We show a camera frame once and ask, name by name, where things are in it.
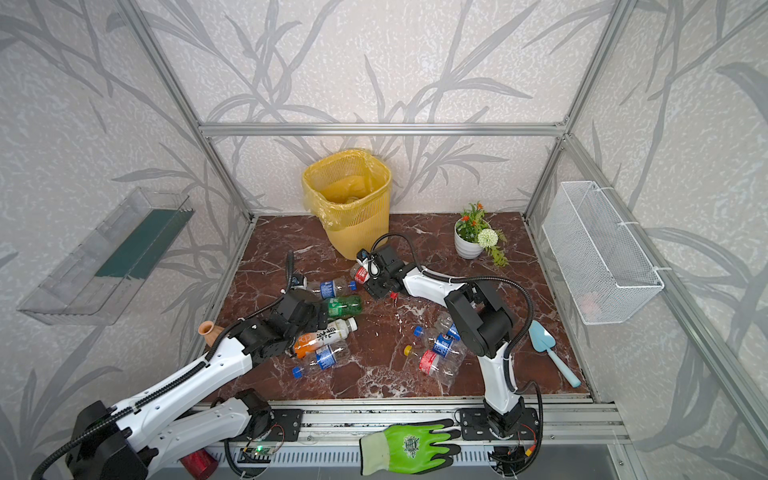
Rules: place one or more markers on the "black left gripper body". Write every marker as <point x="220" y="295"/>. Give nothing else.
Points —
<point x="302" y="307"/>

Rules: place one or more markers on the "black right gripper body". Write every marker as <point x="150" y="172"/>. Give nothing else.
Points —
<point x="374" y="273"/>

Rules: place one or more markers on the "clear bottle red label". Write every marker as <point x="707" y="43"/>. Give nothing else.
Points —
<point x="360" y="273"/>

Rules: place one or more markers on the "green soda bottle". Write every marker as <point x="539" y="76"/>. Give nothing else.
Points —
<point x="344" y="307"/>

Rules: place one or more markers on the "orange white tea bottle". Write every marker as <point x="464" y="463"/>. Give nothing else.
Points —
<point x="336" y="331"/>

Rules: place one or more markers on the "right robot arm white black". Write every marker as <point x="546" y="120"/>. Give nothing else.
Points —
<point x="484" y="320"/>

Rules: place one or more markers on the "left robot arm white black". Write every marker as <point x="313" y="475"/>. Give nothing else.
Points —
<point x="140" y="435"/>

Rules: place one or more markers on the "yellow ribbed trash bin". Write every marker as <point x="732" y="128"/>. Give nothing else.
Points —
<point x="349" y="241"/>

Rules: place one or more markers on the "yellow plastic bin liner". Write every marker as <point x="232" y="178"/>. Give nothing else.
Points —
<point x="326" y="182"/>

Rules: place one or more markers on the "clear bottle blue label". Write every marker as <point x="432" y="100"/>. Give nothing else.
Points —
<point x="339" y="287"/>

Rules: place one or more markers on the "blue label bottle front left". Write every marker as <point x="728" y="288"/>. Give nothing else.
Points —
<point x="324" y="358"/>

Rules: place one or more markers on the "white flower pot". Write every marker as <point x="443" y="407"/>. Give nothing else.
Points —
<point x="465" y="249"/>

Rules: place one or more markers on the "blue label bottle upper right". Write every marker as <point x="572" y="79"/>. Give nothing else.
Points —
<point x="445" y="325"/>

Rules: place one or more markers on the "small terracotta vase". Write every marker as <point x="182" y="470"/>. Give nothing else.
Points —
<point x="209" y="332"/>

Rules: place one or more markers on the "blue label bottle middle right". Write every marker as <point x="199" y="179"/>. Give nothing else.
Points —
<point x="441" y="343"/>

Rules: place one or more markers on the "artificial green flowering plant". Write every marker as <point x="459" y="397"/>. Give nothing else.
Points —
<point x="476" y="229"/>

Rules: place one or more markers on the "pink label bottle yellow cap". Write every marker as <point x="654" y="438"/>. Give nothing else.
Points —
<point x="430" y="363"/>

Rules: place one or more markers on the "left circuit board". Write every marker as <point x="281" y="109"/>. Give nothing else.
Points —
<point x="256" y="454"/>

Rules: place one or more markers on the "teal garden trowel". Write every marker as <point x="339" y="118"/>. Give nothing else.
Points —
<point x="543" y="342"/>

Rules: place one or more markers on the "green work glove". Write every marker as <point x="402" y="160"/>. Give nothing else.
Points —
<point x="414" y="449"/>

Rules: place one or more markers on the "red spray bottle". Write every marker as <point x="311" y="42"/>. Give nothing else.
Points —
<point x="201" y="465"/>

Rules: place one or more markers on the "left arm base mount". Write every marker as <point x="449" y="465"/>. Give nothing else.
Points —
<point x="266" y="423"/>

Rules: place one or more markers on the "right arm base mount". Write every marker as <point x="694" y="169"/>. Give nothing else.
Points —
<point x="485" y="424"/>

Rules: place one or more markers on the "clear wall shelf green mat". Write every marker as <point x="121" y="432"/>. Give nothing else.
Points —
<point x="95" y="283"/>

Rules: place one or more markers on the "white wire mesh basket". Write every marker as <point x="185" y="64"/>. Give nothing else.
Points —
<point x="609" y="276"/>

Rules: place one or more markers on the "aluminium rail base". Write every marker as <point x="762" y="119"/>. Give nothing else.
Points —
<point x="327" y="432"/>

